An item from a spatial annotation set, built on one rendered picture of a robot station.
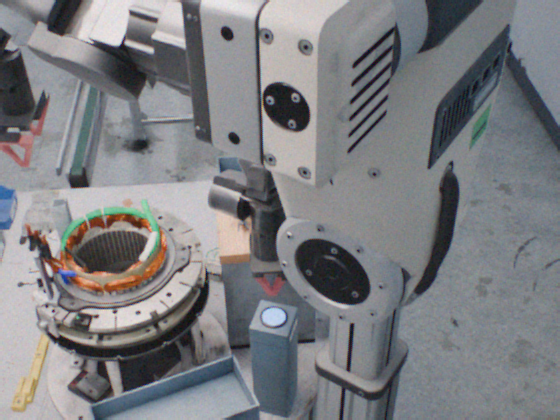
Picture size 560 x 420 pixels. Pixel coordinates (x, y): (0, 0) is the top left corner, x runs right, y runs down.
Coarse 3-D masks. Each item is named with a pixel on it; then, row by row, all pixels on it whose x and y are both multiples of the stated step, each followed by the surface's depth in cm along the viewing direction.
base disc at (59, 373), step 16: (208, 320) 162; (208, 336) 158; (224, 336) 158; (64, 352) 158; (208, 352) 155; (224, 352) 155; (48, 368) 155; (64, 368) 154; (80, 368) 154; (96, 368) 154; (48, 384) 151; (64, 384) 151; (64, 400) 148; (80, 400) 148; (64, 416) 145; (80, 416) 145
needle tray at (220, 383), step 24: (168, 384) 119; (192, 384) 122; (216, 384) 122; (240, 384) 121; (96, 408) 116; (120, 408) 118; (144, 408) 119; (168, 408) 119; (192, 408) 119; (216, 408) 118; (240, 408) 118
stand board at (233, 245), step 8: (224, 216) 147; (224, 224) 145; (232, 224) 145; (224, 232) 144; (232, 232) 144; (240, 232) 143; (248, 232) 143; (224, 240) 142; (232, 240) 142; (240, 240) 142; (248, 240) 142; (224, 248) 140; (232, 248) 140; (240, 248) 140; (248, 248) 140; (224, 256) 139; (232, 256) 139; (240, 256) 139; (248, 256) 139; (224, 264) 140
